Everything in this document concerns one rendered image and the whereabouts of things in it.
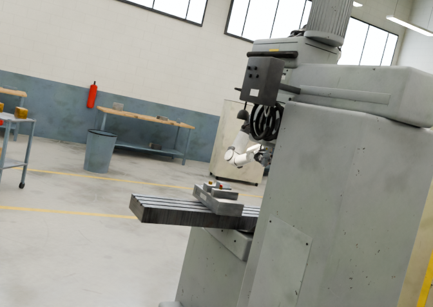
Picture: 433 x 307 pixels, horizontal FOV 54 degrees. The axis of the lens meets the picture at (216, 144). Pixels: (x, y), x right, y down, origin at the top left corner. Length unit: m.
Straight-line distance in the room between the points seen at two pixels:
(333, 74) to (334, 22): 0.32
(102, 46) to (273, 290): 8.26
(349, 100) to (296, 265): 0.70
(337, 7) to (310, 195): 0.93
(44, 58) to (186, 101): 3.24
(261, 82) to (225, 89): 8.79
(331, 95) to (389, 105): 0.32
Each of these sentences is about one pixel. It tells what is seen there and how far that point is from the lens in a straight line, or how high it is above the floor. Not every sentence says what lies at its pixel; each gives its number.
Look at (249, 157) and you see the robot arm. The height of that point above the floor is 1.19.
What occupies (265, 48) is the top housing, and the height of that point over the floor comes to 1.83.
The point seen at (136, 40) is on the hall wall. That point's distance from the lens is 9.87.
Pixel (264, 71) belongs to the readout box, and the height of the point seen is 1.66.
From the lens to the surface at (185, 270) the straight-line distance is 2.85.
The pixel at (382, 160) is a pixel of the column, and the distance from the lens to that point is 1.71.
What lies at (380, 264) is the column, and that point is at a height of 1.00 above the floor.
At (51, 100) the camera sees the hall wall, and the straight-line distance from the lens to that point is 9.56.
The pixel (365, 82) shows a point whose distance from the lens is 1.82.
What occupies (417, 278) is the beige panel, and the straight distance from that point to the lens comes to 3.86.
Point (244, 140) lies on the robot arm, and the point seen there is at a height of 1.28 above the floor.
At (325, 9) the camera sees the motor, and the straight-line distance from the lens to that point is 2.21.
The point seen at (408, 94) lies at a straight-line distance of 1.71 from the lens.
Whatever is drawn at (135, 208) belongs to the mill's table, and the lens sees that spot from 2.20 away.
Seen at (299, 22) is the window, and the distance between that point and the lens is 11.75.
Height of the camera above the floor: 1.47
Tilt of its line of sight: 5 degrees down
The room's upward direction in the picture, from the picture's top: 13 degrees clockwise
